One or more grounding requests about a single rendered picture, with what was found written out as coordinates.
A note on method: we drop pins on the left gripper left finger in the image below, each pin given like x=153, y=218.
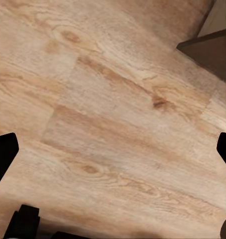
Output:
x=8, y=150

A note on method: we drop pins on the cabinet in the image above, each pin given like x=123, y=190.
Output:
x=209, y=47

